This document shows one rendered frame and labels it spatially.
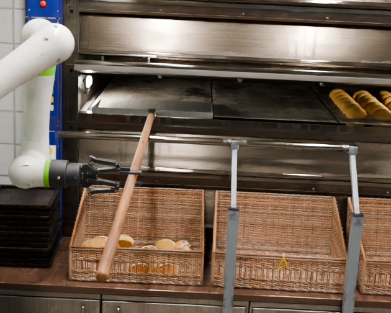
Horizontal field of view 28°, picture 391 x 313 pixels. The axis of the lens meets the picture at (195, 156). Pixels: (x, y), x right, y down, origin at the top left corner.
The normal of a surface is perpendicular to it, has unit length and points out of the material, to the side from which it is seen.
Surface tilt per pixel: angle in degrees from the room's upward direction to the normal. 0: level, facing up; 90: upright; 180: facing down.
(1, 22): 90
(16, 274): 0
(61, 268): 0
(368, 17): 90
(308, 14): 90
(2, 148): 90
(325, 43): 70
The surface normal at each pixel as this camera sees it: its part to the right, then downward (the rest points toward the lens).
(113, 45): 0.00, -0.10
